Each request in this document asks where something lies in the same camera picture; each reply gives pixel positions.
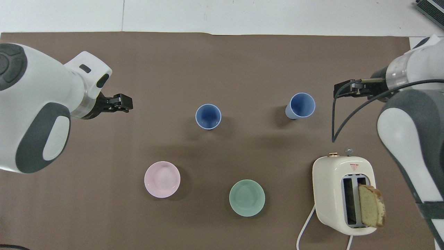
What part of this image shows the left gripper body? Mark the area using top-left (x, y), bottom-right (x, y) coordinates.
top-left (83, 91), bottom-right (113, 120)

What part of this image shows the green bowl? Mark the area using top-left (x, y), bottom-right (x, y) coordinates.
top-left (229, 179), bottom-right (266, 217)

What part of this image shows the slice of bread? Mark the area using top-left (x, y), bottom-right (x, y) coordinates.
top-left (358, 184), bottom-right (386, 228)

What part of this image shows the pink bowl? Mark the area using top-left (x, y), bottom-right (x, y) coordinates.
top-left (144, 161), bottom-right (181, 199)

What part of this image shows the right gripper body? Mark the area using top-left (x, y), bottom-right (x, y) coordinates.
top-left (361, 67), bottom-right (394, 103)

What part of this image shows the black cable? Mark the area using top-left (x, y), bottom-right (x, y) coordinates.
top-left (331, 79), bottom-right (444, 143)

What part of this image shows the blue cup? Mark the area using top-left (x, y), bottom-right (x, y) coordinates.
top-left (285, 92), bottom-right (316, 120)
top-left (195, 103), bottom-right (222, 131)

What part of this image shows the white toaster cable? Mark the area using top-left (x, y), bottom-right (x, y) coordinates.
top-left (297, 205), bottom-right (354, 250)

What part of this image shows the grey ribbed device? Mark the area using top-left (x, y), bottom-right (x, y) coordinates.
top-left (415, 0), bottom-right (444, 20)

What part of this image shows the cream white toaster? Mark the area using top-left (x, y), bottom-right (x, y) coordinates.
top-left (312, 149), bottom-right (377, 236)

